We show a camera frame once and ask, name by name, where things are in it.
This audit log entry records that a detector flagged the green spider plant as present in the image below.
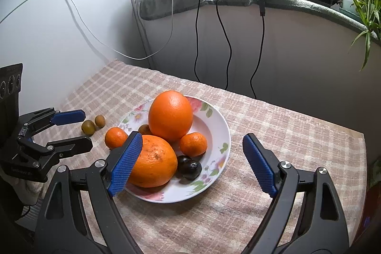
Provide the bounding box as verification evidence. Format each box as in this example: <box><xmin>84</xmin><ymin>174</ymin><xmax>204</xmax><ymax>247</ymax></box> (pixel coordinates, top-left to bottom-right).
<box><xmin>311</xmin><ymin>0</ymin><xmax>381</xmax><ymax>71</ymax></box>

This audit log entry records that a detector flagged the large rough orange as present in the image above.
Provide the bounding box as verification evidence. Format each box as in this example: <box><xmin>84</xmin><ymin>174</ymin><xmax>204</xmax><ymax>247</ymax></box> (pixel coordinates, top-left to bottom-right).
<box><xmin>128</xmin><ymin>135</ymin><xmax>178</xmax><ymax>188</ymax></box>

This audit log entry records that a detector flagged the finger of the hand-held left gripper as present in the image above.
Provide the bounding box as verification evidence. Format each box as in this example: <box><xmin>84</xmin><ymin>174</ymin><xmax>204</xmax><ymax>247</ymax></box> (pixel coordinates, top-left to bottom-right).
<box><xmin>19</xmin><ymin>108</ymin><xmax>86</xmax><ymax>138</ymax></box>
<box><xmin>18</xmin><ymin>135</ymin><xmax>93</xmax><ymax>168</ymax></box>

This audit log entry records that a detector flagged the long white cable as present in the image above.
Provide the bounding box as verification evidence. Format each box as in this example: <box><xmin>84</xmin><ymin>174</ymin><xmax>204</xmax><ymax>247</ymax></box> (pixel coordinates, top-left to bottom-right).
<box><xmin>58</xmin><ymin>0</ymin><xmax>179</xmax><ymax>60</ymax></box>

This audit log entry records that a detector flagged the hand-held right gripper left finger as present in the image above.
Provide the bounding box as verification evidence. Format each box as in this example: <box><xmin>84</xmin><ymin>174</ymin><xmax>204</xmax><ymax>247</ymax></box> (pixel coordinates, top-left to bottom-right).
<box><xmin>34</xmin><ymin>131</ymin><xmax>143</xmax><ymax>254</ymax></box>

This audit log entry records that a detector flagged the person's left forearm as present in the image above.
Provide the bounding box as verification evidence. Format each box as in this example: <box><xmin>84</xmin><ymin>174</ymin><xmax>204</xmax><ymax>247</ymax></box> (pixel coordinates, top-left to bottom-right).
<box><xmin>0</xmin><ymin>171</ymin><xmax>45</xmax><ymax>207</ymax></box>

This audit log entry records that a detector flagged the small tangerine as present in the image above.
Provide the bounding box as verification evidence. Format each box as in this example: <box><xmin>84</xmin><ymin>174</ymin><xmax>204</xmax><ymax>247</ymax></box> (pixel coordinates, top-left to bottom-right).
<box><xmin>104</xmin><ymin>127</ymin><xmax>129</xmax><ymax>150</ymax></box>
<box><xmin>179</xmin><ymin>133</ymin><xmax>208</xmax><ymax>157</ymax></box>

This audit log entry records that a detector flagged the white floral plate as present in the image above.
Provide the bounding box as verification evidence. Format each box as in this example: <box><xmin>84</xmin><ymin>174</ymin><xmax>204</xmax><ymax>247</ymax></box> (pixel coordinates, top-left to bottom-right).
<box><xmin>118</xmin><ymin>95</ymin><xmax>232</xmax><ymax>203</ymax></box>

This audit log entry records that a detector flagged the grey windowsill cloth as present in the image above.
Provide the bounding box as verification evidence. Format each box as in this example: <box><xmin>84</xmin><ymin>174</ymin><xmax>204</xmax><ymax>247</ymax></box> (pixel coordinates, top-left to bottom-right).
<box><xmin>140</xmin><ymin>0</ymin><xmax>381</xmax><ymax>42</ymax></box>

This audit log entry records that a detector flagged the dark plum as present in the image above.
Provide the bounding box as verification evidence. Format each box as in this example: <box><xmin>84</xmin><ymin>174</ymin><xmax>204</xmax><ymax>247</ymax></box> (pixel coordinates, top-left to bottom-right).
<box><xmin>181</xmin><ymin>161</ymin><xmax>203</xmax><ymax>181</ymax></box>
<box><xmin>178</xmin><ymin>155</ymin><xmax>197</xmax><ymax>173</ymax></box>

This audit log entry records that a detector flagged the checked beige tablecloth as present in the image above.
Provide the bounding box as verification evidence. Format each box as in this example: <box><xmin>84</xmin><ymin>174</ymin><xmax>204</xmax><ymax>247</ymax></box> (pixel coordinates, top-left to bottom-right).
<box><xmin>15</xmin><ymin>59</ymin><xmax>366</xmax><ymax>254</ymax></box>

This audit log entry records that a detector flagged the black cable with inline box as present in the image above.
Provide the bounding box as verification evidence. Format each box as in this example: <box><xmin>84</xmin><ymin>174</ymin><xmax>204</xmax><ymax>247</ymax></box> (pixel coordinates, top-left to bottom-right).
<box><xmin>249</xmin><ymin>0</ymin><xmax>266</xmax><ymax>99</ymax></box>

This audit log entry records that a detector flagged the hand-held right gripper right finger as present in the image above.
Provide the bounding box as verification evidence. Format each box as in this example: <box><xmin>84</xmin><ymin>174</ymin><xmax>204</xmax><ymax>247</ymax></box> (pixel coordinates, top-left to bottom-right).
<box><xmin>241</xmin><ymin>133</ymin><xmax>350</xmax><ymax>254</ymax></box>

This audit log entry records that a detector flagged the large smooth orange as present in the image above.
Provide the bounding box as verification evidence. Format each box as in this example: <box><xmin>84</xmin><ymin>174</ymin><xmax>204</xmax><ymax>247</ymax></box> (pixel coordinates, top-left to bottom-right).
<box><xmin>148</xmin><ymin>90</ymin><xmax>194</xmax><ymax>143</ymax></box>

